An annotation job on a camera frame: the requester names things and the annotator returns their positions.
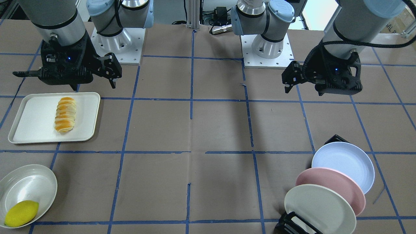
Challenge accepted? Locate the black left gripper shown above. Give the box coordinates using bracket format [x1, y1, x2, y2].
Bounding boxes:
[282, 46, 363, 96]

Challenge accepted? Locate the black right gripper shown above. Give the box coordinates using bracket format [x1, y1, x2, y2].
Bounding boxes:
[12, 31, 122, 90]

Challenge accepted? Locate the orange striped bread roll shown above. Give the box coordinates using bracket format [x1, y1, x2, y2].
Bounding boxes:
[54, 97, 77, 133]

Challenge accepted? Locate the blue plate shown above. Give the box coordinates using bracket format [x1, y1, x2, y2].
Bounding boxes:
[311, 142, 375, 194]

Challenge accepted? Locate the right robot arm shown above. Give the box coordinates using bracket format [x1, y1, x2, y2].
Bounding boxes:
[12, 0, 154, 90]

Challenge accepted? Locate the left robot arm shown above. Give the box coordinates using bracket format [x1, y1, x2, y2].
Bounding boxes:
[230, 0, 415, 96]

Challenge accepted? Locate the pink plate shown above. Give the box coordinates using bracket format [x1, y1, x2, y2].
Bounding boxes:
[295, 167, 366, 216]

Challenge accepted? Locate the cream plate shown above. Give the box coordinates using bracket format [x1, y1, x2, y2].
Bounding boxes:
[284, 184, 357, 234]

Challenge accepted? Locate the white rectangular tray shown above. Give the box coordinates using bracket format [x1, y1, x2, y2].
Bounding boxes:
[8, 92, 100, 144]

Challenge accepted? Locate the black dish rack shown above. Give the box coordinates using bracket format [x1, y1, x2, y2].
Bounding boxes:
[324, 134, 350, 145]

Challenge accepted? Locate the silver cylindrical connector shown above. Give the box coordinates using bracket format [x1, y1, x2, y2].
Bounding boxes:
[209, 25, 233, 35]

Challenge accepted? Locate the black power adapter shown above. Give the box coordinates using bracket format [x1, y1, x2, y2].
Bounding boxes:
[214, 6, 228, 21]

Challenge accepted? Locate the white shallow bowl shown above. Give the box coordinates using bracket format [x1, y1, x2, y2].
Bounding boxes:
[1, 164, 58, 229]

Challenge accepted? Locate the cardboard box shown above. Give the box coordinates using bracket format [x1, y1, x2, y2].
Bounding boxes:
[380, 6, 415, 34]

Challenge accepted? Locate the yellow lemon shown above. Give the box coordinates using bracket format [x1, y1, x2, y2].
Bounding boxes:
[4, 200, 39, 228]

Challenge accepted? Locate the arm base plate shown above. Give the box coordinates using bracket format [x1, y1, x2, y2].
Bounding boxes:
[91, 28, 146, 65]
[240, 34, 294, 69]

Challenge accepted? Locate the aluminium frame post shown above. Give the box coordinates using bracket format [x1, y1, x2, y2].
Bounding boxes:
[185, 0, 201, 31]

